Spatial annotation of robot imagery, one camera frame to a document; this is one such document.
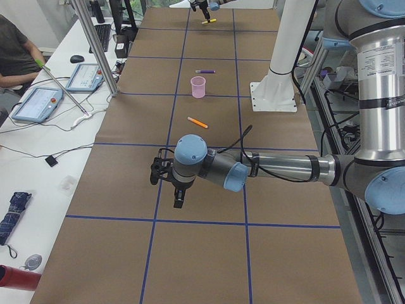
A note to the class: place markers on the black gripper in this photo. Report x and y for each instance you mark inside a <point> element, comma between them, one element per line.
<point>202,4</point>
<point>180,185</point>

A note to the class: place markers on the yellow highlighter pen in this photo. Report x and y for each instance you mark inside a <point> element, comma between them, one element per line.
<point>212,20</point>

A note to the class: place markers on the purple marker pen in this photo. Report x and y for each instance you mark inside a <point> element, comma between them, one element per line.
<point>205,71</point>

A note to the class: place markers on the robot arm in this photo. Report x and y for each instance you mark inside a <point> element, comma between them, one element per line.
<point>213,5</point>
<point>375,173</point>

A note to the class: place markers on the orange highlighter pen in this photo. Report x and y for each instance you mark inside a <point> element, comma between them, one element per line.
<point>197,122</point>

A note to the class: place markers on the pink mesh pen holder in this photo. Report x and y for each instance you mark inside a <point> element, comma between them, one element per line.
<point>198,86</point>

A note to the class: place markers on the black monitor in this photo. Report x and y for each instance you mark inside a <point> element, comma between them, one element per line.
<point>118,8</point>

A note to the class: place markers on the black keyboard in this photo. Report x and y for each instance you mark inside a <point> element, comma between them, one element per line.
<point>103,32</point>

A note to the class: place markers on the black bottle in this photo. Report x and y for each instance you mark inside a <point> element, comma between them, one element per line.
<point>97,12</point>

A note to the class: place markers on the small black sensor box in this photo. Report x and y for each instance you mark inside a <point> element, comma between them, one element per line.
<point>51,160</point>

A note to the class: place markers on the far teach pendant tablet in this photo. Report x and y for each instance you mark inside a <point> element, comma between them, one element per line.
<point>86,77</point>

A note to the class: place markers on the teach pendant tablet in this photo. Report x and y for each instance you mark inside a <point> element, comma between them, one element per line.
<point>38,105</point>
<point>86,77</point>

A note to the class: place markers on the black computer mouse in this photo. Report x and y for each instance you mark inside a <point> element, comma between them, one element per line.
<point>76,59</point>

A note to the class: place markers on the near teach pendant tablet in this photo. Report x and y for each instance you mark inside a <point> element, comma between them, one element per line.
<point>38,105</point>

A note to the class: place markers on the folded blue umbrella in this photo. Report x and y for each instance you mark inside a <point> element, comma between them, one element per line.
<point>17,205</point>

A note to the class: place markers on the metal rod with green tip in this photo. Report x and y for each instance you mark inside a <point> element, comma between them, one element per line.
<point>47,70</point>

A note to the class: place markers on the red bottle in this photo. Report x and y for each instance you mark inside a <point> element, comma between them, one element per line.
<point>14,278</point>

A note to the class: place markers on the seated person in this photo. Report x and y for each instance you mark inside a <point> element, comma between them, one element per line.
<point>19,58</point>

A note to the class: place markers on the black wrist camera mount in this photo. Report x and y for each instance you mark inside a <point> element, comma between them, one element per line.
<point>161,168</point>

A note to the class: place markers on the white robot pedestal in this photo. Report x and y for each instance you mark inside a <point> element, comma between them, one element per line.
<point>276,91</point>

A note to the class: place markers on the aluminium frame post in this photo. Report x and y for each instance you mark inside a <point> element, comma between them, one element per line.
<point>95,44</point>

